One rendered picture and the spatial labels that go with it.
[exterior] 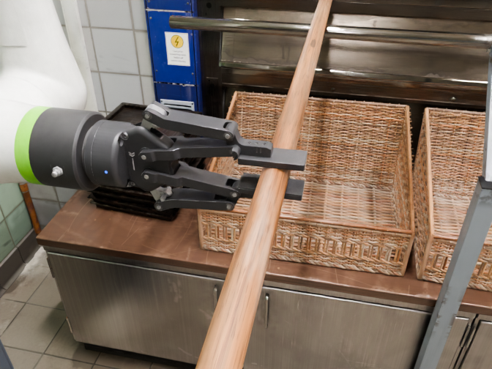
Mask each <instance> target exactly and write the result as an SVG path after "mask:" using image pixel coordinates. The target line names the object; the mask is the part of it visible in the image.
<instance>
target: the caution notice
mask: <svg viewBox="0 0 492 369"><path fill-rule="evenodd" d="M165 41H166V49H167V57H168V64H173V65H182V66H190V54H189V43H188V34H187V33H176V32H165Z"/></svg>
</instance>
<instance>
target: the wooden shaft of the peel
mask: <svg viewBox="0 0 492 369"><path fill-rule="evenodd" d="M331 4H332V0H319V1H318V5H317V8H316V11H315V14H314V16H313V20H312V23H311V25H310V29H309V32H308V34H307V38H306V40H305V44H304V47H303V49H302V53H301V56H300V58H299V62H298V65H297V68H296V71H295V73H294V77H293V80H292V82H291V86H290V89H289V90H288V94H287V97H286V101H285V103H284V106H283V109H282V112H281V115H280V118H279V121H278V123H277V127H276V130H275V134H274V136H273V139H272V143H273V148H280V149H295V150H296V147H297V142H298V139H299V134H300V130H301V127H302V121H303V118H304V115H305V109H306V106H307V103H308V98H309V93H310V88H311V85H312V82H313V76H314V73H315V70H316V65H317V61H318V55H319V52H320V49H321V44H322V40H323V37H324V32H325V28H326V24H327V19H328V16H329V11H330V7H331ZM290 172H291V170H286V169H279V168H265V167H263V169H262V172H261V175H260V178H259V181H258V184H257V186H256V190H255V192H254V195H253V199H252V201H251V204H250V208H249V210H248V213H247V217H246V219H245V223H244V225H243V228H242V232H241V234H240V237H239V241H238V243H237V246H236V250H235V252H234V256H233V258H232V261H231V265H230V267H229V270H228V273H227V275H226V278H225V282H224V284H223V288H222V291H221V293H220V297H219V300H218V302H217V306H216V308H215V312H214V315H213V317H212V321H211V324H210V326H209V330H208V332H207V335H206V339H205V341H204V345H203V348H202V350H201V354H200V357H199V359H198V362H197V365H196V367H195V369H242V367H243V364H244V361H245V355H246V352H247V346H248V343H249V339H250V334H251V331H252V328H253V322H254V319H255V315H256V310H257V307H258V301H259V298H260V295H261V289H262V285H263V282H264V277H265V274H266V270H267V265H268V262H269V257H270V253H271V249H272V244H273V241H274V238H275V232H276V229H277V224H278V220H279V216H280V211H281V208H282V205H283V199H284V196H285V193H286V187H287V184H288V178H289V175H290Z"/></svg>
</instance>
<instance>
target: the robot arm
mask: <svg viewBox="0 0 492 369"><path fill-rule="evenodd" d="M86 103H87V88H86V83H85V81H84V79H83V76H82V74H81V71H80V70H79V68H78V65H77V63H76V61H75V58H74V56H73V54H72V51H71V50H70V47H69V45H68V42H67V39H66V37H65V35H64V32H63V29H62V26H61V24H60V21H59V18H58V15H57V13H56V10H55V7H54V5H53V1H52V0H0V184H6V183H30V184H37V185H47V186H53V187H63V188H70V189H76V190H86V191H92V190H95V189H96V188H98V187H99V186H100V185H105V186H111V187H132V186H135V187H139V188H141V189H142V190H145V191H150V193H151V194H152V195H153V197H154V199H155V200H156V203H155V204H154V207H155V209H156V210H157V211H163V210H166V209H170V208H185V209H210V210H223V211H232V210H233V209H234V207H235V205H236V203H237V201H238V199H239V198H253V195H254V192H255V190H256V186H257V184H258V181H259V178H260V174H249V173H243V175H241V177H240V179H239V178H236V177H232V176H226V175H223V174H218V173H215V172H211V171H206V170H203V169H200V168H194V167H191V166H189V165H188V164H187V163H184V162H181V161H178V159H179V158H185V157H233V158H234V160H237V158H238V165H251V166H258V167H265V168H279V169H286V170H292V171H304V170H305V163H306V159H307V155H308V152H307V151H302V150H295V149H280V148H273V143H271V142H269V141H257V140H250V139H245V138H243V137H242V136H241V135H240V133H239V130H238V127H239V125H238V124H237V122H235V121H231V120H227V119H219V118H216V117H212V116H205V115H200V114H196V113H188V112H184V111H177V110H173V109H170V108H168V107H166V106H164V105H162V104H161V103H159V102H157V101H153V102H151V103H150V104H149V106H148V107H147V108H146V109H145V110H144V112H143V113H142V117H143V121H142V122H139V123H137V124H132V123H129V122H118V121H111V120H107V119H106V118H105V117H104V116H103V115H102V114H101V113H100V112H97V111H84V109H85V107H86ZM159 127H161V128H163V129H166V130H172V131H177V132H181V133H187V134H192V135H199V136H203V137H201V138H185V137H184V136H167V135H165V134H164V133H162V132H161V131H159V130H158V129H157V128H159ZM163 185H170V186H173V187H179V186H185V187H190V188H193V189H190V188H175V189H171V187H161V186H163ZM304 187H305V181H304V180H300V179H288V184H287V187H286V193H285V196H284V198H285V199H290V200H295V201H301V200H302V195H303V191H304Z"/></svg>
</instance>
